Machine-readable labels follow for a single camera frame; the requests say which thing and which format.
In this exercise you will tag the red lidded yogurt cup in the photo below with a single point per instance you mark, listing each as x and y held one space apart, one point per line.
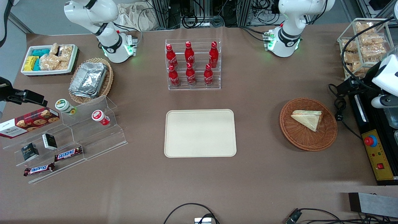
99 116

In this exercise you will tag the yellow snack pack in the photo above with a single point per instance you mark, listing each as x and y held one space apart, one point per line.
30 63

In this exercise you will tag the green lidded yogurt cup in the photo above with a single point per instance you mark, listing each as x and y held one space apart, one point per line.
63 105

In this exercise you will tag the triangular sandwich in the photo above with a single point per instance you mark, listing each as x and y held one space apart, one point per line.
307 119

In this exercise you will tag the clear bag of puffed snacks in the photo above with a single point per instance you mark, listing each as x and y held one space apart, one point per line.
49 62
54 49
66 53

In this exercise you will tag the oval tan wicker basket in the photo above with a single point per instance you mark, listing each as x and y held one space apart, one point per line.
108 81

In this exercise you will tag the small black gold box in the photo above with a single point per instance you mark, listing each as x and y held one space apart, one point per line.
30 151

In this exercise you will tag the beige rectangular tray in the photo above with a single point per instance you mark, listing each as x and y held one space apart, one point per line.
199 133

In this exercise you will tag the brown Snickers bar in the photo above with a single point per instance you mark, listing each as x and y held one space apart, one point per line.
39 169
68 154

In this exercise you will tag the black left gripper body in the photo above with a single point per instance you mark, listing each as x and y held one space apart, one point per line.
371 76

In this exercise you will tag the grey metal box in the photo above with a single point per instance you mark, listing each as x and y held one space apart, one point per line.
373 203

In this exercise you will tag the red cola bottle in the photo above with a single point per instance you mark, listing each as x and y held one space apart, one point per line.
174 77
171 57
208 76
191 76
189 56
213 56

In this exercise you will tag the clear acrylic bottle rack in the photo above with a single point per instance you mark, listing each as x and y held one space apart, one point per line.
199 46

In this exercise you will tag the clear acrylic stepped shelf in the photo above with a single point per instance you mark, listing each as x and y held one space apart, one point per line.
93 140

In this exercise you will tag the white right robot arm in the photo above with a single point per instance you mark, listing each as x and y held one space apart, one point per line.
108 40

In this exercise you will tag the clear bag of fried snacks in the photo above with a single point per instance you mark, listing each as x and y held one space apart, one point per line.
373 50
371 39
357 69
353 57
351 45
364 27

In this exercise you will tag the beige cloth bag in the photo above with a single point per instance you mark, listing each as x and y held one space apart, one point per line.
133 17

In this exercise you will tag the silver connector block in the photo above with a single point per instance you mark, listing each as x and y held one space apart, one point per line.
202 221

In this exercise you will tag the white rectangular snack bin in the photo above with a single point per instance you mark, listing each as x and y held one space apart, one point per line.
46 72

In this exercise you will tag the round brown wicker basket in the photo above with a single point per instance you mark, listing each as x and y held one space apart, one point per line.
298 137

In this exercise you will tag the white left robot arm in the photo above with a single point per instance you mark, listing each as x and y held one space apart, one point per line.
289 31

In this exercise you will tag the aluminium frame post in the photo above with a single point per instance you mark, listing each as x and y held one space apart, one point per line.
160 14
244 12

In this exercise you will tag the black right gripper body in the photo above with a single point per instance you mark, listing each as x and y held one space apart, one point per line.
5 90

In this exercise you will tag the red tartan cookie box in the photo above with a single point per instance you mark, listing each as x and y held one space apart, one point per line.
28 123

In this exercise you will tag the stack of foil trays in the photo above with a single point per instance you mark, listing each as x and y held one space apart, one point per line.
88 79

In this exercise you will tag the teal snack pack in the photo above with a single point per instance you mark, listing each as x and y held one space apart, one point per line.
41 52
37 64

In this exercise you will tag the steel food pan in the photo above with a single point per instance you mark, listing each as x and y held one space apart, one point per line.
392 119
396 137

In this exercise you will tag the black machine with yellow panel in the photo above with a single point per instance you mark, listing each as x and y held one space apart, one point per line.
381 161

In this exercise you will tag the small black white box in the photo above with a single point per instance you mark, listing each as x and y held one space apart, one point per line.
49 141

